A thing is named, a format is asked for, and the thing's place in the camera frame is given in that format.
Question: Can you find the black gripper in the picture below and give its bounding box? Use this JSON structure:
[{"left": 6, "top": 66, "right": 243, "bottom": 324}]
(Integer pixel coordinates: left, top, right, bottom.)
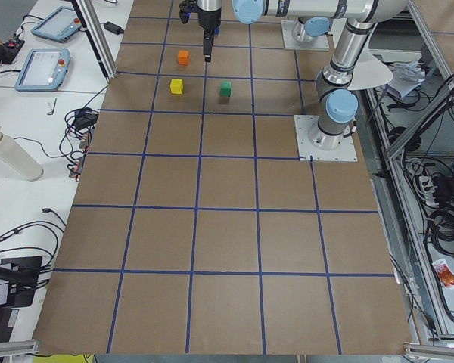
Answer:
[{"left": 197, "top": 11, "right": 222, "bottom": 62}]

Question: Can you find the orange wooden block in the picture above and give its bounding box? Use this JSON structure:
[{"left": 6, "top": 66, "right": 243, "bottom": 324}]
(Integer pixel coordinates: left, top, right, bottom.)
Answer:
[{"left": 177, "top": 49, "right": 190, "bottom": 66}]

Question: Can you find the green wooden block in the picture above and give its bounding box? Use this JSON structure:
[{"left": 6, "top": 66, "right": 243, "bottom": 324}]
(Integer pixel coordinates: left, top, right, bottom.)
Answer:
[{"left": 219, "top": 81, "right": 232, "bottom": 98}]

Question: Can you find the yellow wooden block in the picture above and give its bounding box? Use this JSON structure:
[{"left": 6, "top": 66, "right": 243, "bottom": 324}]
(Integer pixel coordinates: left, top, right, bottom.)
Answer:
[{"left": 169, "top": 79, "right": 184, "bottom": 95}]

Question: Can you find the black power adapter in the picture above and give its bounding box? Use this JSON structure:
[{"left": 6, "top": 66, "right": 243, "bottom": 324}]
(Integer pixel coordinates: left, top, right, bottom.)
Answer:
[{"left": 103, "top": 22, "right": 124, "bottom": 35}]

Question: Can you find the far teach pendant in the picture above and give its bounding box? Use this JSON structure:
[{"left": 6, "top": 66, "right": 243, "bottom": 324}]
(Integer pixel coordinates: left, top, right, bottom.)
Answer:
[{"left": 31, "top": 6, "right": 82, "bottom": 43}]

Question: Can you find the teach pendant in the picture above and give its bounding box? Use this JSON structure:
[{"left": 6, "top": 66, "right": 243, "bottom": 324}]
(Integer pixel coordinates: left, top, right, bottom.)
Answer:
[
  {"left": 14, "top": 48, "right": 70, "bottom": 92},
  {"left": 31, "top": 6, "right": 82, "bottom": 43}
]

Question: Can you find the white plastic chair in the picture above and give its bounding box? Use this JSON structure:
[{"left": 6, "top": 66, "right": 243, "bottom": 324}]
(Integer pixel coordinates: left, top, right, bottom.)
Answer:
[{"left": 347, "top": 48, "right": 393, "bottom": 91}]

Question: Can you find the near teach pendant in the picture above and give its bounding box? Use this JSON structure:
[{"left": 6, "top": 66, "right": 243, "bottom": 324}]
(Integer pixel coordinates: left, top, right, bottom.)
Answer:
[{"left": 14, "top": 48, "right": 70, "bottom": 92}]

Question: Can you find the hex key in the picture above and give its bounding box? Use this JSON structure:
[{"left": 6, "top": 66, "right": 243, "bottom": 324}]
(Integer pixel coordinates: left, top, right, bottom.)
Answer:
[{"left": 46, "top": 98, "right": 58, "bottom": 116}]

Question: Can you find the white cylindrical bottle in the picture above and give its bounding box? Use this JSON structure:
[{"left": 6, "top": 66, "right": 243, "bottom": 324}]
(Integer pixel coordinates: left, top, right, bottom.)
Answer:
[{"left": 0, "top": 127, "right": 44, "bottom": 181}]

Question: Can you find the orange snack packet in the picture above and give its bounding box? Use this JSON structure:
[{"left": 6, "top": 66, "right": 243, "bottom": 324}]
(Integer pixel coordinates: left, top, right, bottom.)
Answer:
[{"left": 432, "top": 259, "right": 454, "bottom": 289}]

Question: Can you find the aluminium frame post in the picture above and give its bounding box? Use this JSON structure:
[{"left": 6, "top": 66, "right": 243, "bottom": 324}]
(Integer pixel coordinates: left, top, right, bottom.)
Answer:
[{"left": 70, "top": 0, "right": 117, "bottom": 80}]

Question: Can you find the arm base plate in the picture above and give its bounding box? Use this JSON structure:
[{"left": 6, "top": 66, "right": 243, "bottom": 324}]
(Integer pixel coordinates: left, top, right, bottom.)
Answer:
[
  {"left": 294, "top": 115, "right": 358, "bottom": 163},
  {"left": 281, "top": 20, "right": 330, "bottom": 51}
]

